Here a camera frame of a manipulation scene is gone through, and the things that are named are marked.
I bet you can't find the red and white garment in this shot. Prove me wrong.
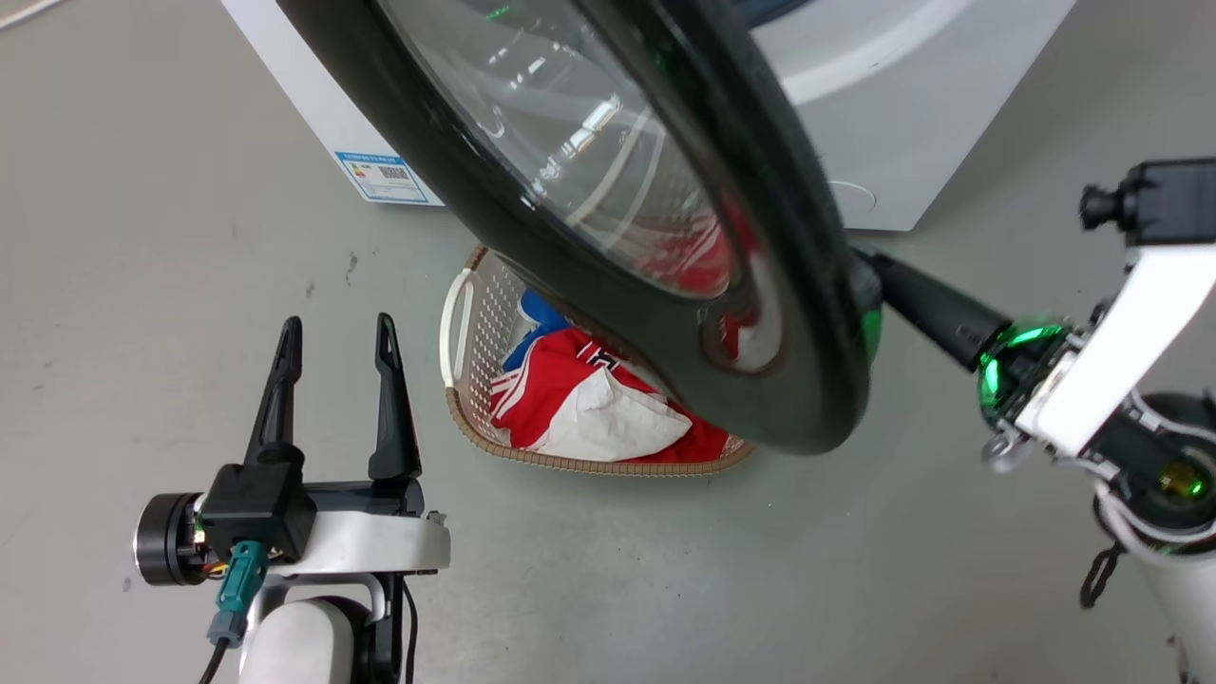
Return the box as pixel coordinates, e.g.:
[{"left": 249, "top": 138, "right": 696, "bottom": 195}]
[{"left": 488, "top": 218, "right": 761, "bottom": 465}]

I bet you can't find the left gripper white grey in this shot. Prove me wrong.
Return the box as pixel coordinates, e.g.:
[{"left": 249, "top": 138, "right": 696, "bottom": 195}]
[{"left": 133, "top": 313, "right": 453, "bottom": 587}]

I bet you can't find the beige woven laundry basket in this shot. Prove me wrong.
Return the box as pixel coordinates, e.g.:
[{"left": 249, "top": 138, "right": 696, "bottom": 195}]
[{"left": 439, "top": 244, "right": 757, "bottom": 477}]

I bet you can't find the round white filter cover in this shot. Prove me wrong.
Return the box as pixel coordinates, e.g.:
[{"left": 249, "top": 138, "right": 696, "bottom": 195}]
[{"left": 825, "top": 180, "right": 878, "bottom": 230}]

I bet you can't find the black cable with teal connector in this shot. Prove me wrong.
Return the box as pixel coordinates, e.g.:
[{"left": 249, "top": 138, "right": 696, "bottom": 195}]
[{"left": 198, "top": 540, "right": 273, "bottom": 684}]

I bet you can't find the blue white energy label sticker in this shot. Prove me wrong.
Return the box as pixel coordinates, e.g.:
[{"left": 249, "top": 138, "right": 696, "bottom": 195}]
[{"left": 334, "top": 151, "right": 431, "bottom": 206}]

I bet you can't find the blue garment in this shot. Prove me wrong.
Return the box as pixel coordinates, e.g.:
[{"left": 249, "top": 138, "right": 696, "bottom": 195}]
[{"left": 501, "top": 289, "right": 574, "bottom": 372}]

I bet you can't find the white washing machine body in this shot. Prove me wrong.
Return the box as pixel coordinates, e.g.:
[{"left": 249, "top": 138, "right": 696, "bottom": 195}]
[{"left": 220, "top": 0, "right": 1079, "bottom": 233}]

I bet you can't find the black round glass washer door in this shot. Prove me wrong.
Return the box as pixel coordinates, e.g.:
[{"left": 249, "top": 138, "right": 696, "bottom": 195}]
[{"left": 275, "top": 0, "right": 885, "bottom": 456}]

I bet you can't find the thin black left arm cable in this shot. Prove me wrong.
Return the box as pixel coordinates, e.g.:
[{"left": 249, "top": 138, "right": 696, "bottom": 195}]
[{"left": 399, "top": 578, "right": 421, "bottom": 684}]

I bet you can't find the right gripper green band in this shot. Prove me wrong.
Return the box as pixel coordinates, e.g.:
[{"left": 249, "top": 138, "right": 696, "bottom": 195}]
[{"left": 852, "top": 243, "right": 1216, "bottom": 474}]

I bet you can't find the thin white cord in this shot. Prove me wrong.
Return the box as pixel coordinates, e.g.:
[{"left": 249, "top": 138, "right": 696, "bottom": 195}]
[{"left": 0, "top": 0, "right": 64, "bottom": 29}]

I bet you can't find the black right arm cable loop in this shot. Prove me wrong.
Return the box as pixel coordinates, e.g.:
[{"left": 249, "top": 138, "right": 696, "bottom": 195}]
[{"left": 1079, "top": 540, "right": 1125, "bottom": 611}]

